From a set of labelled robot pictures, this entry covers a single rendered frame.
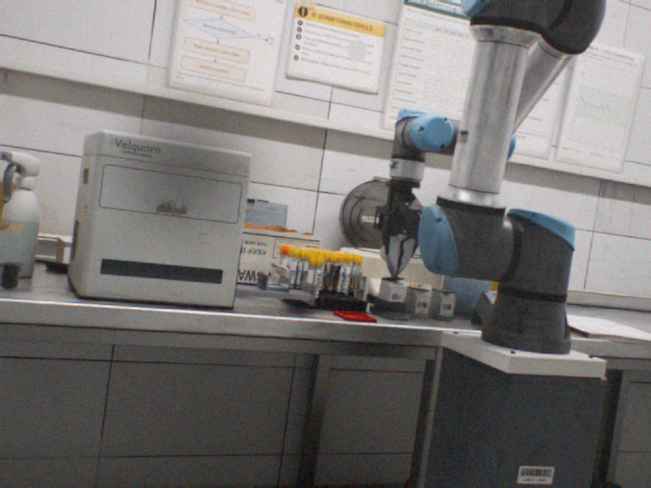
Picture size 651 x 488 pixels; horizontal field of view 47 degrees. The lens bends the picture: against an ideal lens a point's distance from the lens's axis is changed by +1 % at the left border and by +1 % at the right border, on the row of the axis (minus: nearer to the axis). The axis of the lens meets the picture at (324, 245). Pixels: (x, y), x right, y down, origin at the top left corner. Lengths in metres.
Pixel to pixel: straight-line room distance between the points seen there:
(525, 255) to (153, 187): 0.65
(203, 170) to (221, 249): 0.15
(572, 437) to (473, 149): 0.50
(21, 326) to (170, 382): 0.82
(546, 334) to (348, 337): 0.40
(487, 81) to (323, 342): 0.60
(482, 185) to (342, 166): 0.99
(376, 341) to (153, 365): 0.78
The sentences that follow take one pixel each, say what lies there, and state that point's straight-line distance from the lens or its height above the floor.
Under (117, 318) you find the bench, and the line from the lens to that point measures 1.33.
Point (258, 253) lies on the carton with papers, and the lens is 1.73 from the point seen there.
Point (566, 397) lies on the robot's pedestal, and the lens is 1.30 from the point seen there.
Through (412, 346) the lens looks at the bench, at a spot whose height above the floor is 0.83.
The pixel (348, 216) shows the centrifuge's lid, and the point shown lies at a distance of 2.13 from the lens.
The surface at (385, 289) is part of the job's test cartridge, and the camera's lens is 1.61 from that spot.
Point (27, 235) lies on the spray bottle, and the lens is 1.55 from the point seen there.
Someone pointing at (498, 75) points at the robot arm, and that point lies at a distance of 1.23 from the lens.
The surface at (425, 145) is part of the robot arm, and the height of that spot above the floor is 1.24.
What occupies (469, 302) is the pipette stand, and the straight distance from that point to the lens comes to 1.78.
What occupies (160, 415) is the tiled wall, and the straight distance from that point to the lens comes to 2.12.
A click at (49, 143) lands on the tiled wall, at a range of 1.98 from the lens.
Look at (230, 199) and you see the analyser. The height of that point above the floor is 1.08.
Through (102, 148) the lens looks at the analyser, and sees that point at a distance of 1.34.
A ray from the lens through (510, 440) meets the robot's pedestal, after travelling 1.25.
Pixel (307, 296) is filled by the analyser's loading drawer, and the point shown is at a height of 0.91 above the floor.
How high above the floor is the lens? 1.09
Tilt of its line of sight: 3 degrees down
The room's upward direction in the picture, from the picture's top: 8 degrees clockwise
